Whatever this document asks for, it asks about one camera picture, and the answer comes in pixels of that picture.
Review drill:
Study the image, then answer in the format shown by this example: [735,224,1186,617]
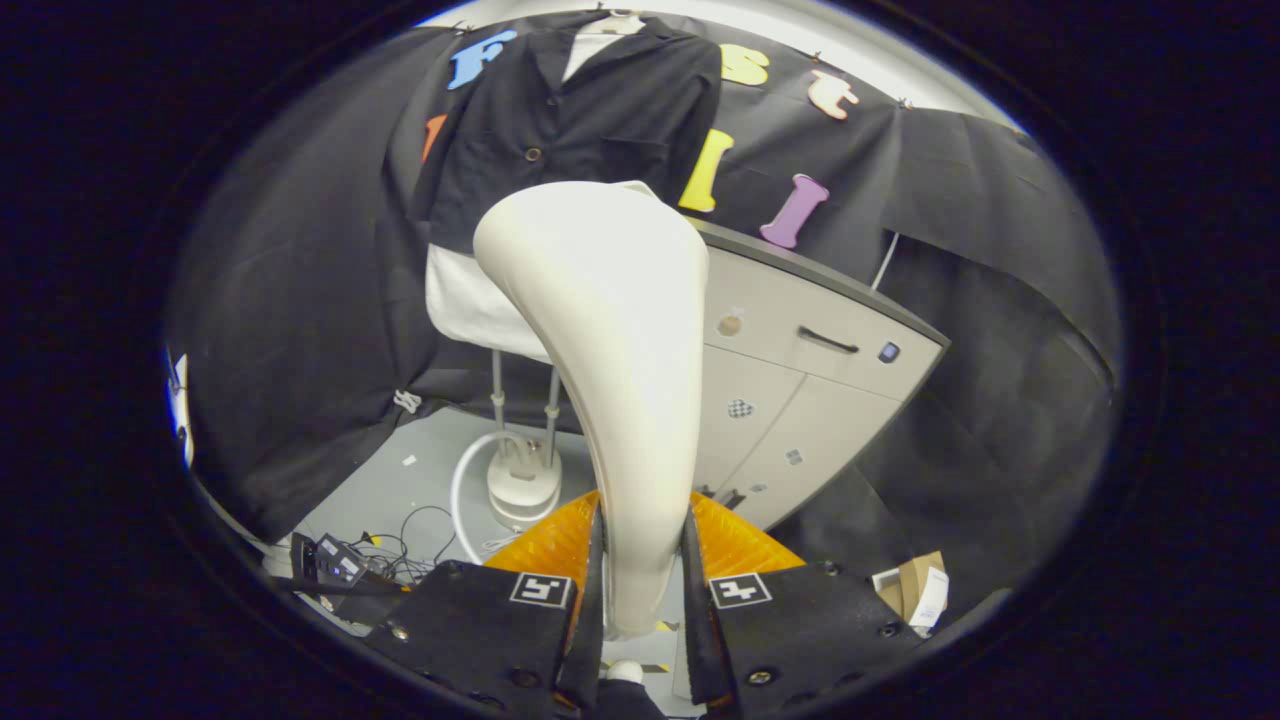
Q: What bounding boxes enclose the white steamer base with poles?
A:
[486,348,566,531]

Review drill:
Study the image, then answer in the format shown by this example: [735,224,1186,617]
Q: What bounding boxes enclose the black backdrop cloth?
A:
[165,10,1126,601]

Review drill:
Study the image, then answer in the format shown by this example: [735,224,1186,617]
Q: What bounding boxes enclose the white shirt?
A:
[424,30,601,363]

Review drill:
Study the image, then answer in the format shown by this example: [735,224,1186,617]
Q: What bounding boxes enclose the blue and white object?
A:
[165,345,196,469]

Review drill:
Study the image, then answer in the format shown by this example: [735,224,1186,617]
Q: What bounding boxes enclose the grey cabinet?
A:
[690,215,951,533]

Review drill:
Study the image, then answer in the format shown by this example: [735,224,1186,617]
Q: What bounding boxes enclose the cardboard box with white label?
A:
[872,550,951,639]

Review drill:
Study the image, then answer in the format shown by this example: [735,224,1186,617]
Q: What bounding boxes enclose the black floor cables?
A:
[345,505,461,586]

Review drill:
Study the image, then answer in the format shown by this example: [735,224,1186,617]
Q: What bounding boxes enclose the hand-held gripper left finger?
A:
[358,490,607,720]

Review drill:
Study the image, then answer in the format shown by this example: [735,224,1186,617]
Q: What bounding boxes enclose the white cable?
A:
[868,230,901,293]

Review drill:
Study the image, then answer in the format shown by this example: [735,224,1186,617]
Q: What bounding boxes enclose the white garment steamer head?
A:
[472,180,711,641]

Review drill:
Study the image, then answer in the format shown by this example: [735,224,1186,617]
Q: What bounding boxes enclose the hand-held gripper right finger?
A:
[682,490,926,720]

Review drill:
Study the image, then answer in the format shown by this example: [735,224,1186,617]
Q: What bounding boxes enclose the black suit jacket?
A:
[410,15,723,256]

